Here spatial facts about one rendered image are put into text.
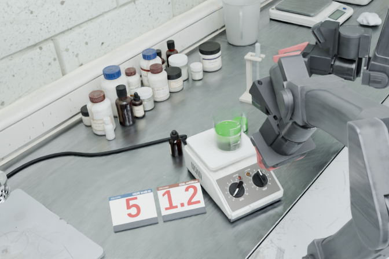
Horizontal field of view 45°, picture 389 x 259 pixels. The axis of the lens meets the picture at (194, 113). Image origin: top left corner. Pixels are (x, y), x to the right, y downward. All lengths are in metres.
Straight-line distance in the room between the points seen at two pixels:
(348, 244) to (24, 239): 0.64
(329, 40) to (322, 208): 0.39
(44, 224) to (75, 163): 0.20
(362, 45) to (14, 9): 0.80
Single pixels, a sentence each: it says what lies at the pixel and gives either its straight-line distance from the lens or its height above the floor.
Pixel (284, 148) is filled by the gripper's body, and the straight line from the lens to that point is 0.81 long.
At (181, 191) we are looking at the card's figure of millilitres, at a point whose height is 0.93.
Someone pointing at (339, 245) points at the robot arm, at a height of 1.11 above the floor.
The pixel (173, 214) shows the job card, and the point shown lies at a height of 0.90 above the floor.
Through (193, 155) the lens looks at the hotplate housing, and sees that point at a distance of 1.02.
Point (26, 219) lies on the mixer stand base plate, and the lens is 1.06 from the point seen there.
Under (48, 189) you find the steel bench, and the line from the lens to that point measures 1.12.
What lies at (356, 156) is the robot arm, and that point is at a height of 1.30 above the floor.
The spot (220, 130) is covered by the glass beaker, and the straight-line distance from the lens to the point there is 0.95.
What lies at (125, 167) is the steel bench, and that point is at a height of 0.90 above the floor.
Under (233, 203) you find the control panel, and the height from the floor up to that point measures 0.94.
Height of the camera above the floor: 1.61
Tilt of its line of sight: 34 degrees down
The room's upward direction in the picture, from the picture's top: 5 degrees counter-clockwise
